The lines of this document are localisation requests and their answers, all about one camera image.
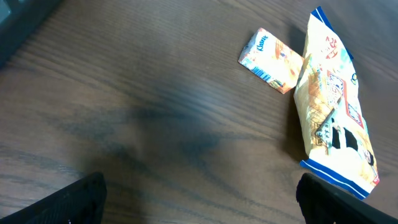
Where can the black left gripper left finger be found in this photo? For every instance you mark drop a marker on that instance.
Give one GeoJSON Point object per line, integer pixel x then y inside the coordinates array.
{"type": "Point", "coordinates": [80, 202]}

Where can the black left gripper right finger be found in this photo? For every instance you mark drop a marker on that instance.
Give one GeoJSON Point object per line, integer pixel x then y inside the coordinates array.
{"type": "Point", "coordinates": [321, 202]}

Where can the yellow snack bag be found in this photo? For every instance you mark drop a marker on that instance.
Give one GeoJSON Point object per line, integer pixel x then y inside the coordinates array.
{"type": "Point", "coordinates": [334, 131]}

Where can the orange Kleenex tissue pack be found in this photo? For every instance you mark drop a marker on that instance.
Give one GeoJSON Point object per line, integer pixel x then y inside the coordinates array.
{"type": "Point", "coordinates": [272, 61]}

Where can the dark grey plastic basket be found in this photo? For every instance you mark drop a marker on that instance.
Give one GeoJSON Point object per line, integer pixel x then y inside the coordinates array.
{"type": "Point", "coordinates": [19, 18]}

